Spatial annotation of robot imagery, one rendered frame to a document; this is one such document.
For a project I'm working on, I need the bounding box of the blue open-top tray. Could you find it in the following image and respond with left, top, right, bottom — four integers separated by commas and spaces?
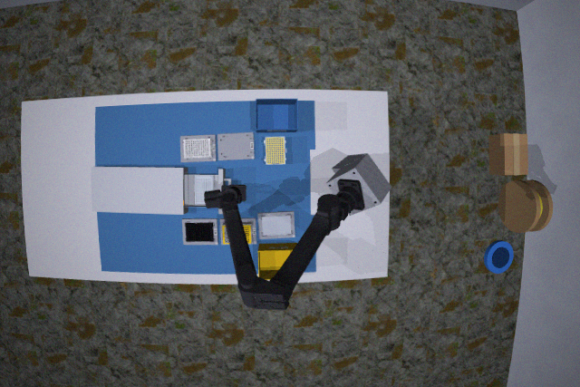
256, 99, 298, 133

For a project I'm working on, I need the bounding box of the blue flat mat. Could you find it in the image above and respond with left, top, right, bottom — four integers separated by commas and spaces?
95, 101, 315, 275

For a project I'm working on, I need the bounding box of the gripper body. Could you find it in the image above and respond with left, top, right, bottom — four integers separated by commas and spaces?
221, 185, 247, 201

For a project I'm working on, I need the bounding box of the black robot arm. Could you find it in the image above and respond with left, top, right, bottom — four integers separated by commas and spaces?
204, 179, 365, 310

